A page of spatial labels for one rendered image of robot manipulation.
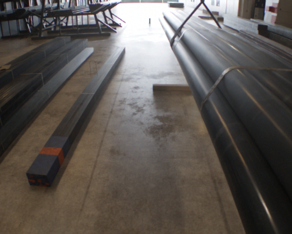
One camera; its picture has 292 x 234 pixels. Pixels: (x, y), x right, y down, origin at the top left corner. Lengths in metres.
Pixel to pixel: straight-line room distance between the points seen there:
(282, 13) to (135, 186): 13.89
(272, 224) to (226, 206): 1.82
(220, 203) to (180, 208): 0.39
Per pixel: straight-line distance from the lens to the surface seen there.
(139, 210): 2.30
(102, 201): 2.40
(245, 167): 0.75
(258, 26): 12.37
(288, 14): 15.49
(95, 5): 10.39
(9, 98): 3.98
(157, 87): 4.70
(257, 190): 0.69
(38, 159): 2.81
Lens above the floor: 1.75
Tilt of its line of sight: 28 degrees down
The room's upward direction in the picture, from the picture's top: straight up
